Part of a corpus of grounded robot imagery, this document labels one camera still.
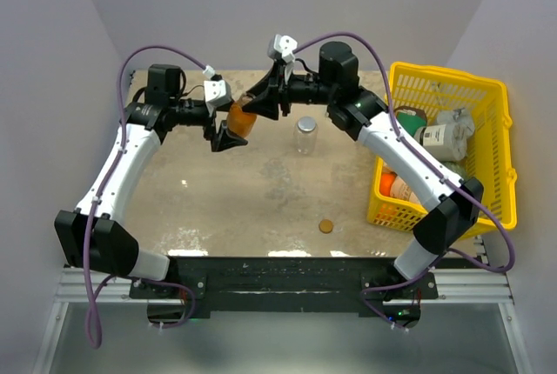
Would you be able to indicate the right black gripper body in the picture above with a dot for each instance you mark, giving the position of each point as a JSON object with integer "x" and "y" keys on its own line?
{"x": 291, "y": 92}

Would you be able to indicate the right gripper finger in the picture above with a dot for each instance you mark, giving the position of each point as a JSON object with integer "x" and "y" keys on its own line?
{"x": 268, "y": 81}
{"x": 265, "y": 104}

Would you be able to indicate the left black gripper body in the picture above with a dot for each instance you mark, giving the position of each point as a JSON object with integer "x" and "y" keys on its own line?
{"x": 207, "y": 120}

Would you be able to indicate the orange juice bottle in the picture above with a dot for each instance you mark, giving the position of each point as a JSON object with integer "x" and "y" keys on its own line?
{"x": 238, "y": 121}

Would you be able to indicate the clear glass bottle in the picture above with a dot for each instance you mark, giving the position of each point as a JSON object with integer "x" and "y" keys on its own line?
{"x": 305, "y": 141}

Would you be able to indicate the brown bottle cap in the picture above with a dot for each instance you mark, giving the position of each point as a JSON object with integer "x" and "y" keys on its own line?
{"x": 326, "y": 226}

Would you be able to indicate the silver bottle cap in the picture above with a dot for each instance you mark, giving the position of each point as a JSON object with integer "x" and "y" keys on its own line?
{"x": 307, "y": 124}

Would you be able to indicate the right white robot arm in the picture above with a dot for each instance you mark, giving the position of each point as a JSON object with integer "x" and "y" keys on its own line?
{"x": 451, "y": 203}

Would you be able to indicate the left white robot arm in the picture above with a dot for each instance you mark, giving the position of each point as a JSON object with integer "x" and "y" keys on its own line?
{"x": 92, "y": 235}

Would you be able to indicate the small labelled bottle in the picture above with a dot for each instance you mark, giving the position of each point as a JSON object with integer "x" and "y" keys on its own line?
{"x": 387, "y": 169}

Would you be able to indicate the orange ball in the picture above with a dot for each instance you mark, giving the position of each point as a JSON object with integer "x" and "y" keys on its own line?
{"x": 386, "y": 182}

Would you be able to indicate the pink toilet paper roll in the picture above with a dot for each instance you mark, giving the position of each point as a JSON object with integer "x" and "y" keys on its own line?
{"x": 401, "y": 190}

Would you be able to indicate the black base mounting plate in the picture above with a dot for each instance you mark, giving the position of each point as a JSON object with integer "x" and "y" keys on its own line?
{"x": 286, "y": 284}

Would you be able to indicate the white labelled jar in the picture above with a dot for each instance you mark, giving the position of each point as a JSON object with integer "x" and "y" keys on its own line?
{"x": 444, "y": 142}

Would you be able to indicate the green round sponge ball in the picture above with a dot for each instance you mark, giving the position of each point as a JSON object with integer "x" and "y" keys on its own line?
{"x": 458, "y": 169}

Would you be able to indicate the yellow plastic basket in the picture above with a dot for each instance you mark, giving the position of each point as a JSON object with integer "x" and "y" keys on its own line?
{"x": 433, "y": 89}

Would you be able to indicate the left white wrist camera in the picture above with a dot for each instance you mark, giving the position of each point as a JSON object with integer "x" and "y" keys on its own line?
{"x": 217, "y": 95}

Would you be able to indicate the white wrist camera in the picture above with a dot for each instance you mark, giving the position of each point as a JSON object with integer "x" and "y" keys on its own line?
{"x": 217, "y": 95}
{"x": 281, "y": 48}

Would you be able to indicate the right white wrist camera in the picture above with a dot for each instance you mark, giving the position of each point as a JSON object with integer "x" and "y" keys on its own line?
{"x": 281, "y": 48}

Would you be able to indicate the aluminium rail frame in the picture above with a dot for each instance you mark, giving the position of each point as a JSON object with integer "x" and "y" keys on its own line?
{"x": 469, "y": 328}

